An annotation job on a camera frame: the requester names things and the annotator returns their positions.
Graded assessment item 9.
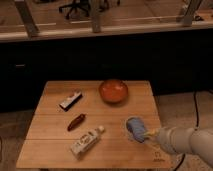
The red orange bowl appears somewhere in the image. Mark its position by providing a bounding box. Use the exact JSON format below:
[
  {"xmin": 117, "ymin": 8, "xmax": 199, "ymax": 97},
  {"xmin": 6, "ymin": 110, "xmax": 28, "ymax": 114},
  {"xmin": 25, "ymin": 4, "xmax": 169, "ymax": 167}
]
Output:
[{"xmin": 99, "ymin": 79, "xmax": 128, "ymax": 103}]

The black office chair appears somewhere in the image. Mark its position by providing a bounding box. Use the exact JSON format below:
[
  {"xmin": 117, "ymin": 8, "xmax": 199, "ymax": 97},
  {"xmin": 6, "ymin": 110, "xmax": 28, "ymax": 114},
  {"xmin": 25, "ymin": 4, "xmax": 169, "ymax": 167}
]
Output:
[{"xmin": 58, "ymin": 0, "xmax": 90, "ymax": 19}]

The dark red chili pepper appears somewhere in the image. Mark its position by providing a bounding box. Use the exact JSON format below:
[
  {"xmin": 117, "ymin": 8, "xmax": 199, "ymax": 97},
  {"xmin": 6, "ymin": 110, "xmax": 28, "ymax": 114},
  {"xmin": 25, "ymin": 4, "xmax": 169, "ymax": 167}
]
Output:
[{"xmin": 67, "ymin": 114, "xmax": 86, "ymax": 131}]

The black floor cable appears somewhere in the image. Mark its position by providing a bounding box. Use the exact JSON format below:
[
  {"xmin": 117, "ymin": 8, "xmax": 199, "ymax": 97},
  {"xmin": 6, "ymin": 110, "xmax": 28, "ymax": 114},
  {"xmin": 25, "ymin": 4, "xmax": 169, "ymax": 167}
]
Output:
[{"xmin": 173, "ymin": 90, "xmax": 201, "ymax": 171}]

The white plastic bottle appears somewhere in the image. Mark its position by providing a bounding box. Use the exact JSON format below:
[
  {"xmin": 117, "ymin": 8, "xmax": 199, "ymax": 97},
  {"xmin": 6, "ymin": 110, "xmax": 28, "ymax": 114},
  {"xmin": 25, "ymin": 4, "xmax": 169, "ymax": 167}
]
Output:
[{"xmin": 70, "ymin": 126, "xmax": 105, "ymax": 158}]

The black white box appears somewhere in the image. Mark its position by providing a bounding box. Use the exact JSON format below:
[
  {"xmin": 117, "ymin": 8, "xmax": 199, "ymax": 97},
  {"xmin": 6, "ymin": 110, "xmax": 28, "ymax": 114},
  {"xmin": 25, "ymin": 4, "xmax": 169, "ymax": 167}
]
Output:
[{"xmin": 59, "ymin": 91, "xmax": 82, "ymax": 111}]

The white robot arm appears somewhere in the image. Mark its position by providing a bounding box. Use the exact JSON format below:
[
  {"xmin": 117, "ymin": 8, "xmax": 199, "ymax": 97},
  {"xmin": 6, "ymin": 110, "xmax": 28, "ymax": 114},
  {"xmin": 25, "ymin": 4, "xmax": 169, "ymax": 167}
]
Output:
[{"xmin": 144, "ymin": 127, "xmax": 213, "ymax": 168}]

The wooden table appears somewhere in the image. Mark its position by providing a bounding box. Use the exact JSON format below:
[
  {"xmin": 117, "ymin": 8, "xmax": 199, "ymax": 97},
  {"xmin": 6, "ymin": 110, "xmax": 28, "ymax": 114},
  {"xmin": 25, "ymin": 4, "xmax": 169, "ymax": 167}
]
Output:
[{"xmin": 16, "ymin": 81, "xmax": 171, "ymax": 169}]

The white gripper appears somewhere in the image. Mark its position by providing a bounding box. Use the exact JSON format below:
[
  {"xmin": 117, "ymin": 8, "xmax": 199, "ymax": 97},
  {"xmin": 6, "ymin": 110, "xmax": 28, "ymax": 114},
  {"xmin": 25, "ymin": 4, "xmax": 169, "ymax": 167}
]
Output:
[{"xmin": 143, "ymin": 128, "xmax": 174, "ymax": 154}]

